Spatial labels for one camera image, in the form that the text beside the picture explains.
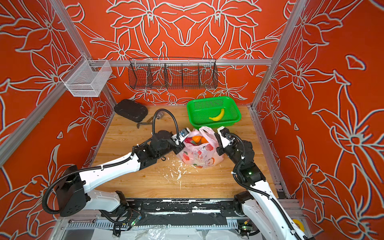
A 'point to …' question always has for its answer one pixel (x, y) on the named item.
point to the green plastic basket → (200, 110)
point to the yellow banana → (219, 117)
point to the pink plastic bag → (200, 155)
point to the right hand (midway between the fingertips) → (214, 133)
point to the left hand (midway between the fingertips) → (185, 133)
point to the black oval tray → (131, 110)
